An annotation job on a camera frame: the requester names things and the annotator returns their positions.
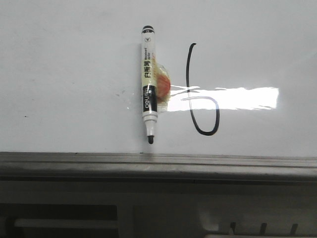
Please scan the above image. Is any black and white whiteboard marker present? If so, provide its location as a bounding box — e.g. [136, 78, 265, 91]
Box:
[141, 25, 158, 144]

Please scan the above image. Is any grey aluminium whiteboard frame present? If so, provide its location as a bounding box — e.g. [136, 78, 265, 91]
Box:
[0, 152, 317, 183]

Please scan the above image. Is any white whiteboard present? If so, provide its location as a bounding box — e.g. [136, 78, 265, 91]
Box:
[0, 0, 317, 157]

